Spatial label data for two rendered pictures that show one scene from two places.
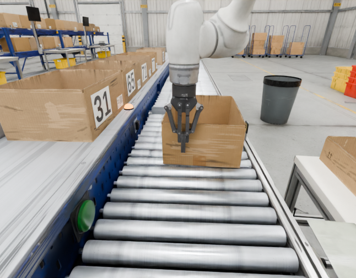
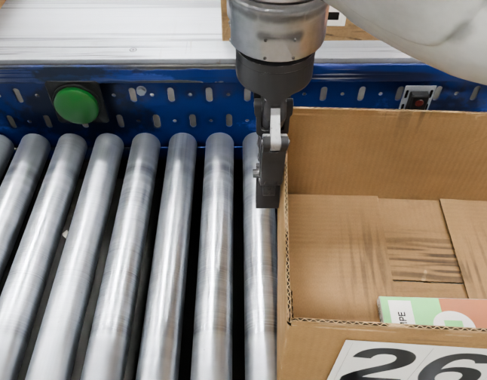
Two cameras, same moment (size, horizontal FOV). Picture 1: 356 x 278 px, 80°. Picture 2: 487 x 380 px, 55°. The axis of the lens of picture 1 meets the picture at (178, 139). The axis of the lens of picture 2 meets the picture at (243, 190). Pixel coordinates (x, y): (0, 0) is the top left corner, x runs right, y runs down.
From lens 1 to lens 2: 74 cm
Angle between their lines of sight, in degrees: 69
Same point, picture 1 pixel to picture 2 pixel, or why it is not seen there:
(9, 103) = not seen: outside the picture
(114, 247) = (56, 163)
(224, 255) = (1, 303)
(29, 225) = (3, 49)
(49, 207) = (29, 52)
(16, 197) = (68, 26)
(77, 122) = not seen: outside the picture
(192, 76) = (234, 27)
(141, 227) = (86, 186)
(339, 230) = not seen: outside the picture
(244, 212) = (92, 360)
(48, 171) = (125, 29)
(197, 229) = (63, 265)
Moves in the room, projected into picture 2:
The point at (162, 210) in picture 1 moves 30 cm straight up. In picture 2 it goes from (121, 209) to (64, 24)
